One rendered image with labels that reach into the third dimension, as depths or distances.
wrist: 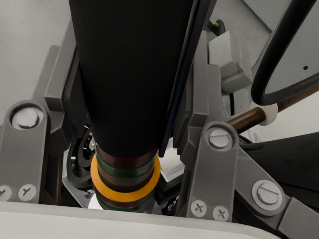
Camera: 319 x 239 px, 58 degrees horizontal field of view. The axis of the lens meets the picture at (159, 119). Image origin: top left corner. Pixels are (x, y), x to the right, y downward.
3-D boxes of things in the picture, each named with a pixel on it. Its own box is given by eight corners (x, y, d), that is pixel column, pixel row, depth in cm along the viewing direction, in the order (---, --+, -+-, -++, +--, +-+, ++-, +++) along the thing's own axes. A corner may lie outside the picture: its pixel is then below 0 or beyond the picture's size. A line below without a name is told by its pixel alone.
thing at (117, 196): (136, 153, 23) (139, 124, 19) (164, 200, 21) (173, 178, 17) (86, 178, 22) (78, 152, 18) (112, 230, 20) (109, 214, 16)
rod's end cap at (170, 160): (168, 152, 24) (172, 142, 22) (182, 173, 23) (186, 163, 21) (147, 163, 23) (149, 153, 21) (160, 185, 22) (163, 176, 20)
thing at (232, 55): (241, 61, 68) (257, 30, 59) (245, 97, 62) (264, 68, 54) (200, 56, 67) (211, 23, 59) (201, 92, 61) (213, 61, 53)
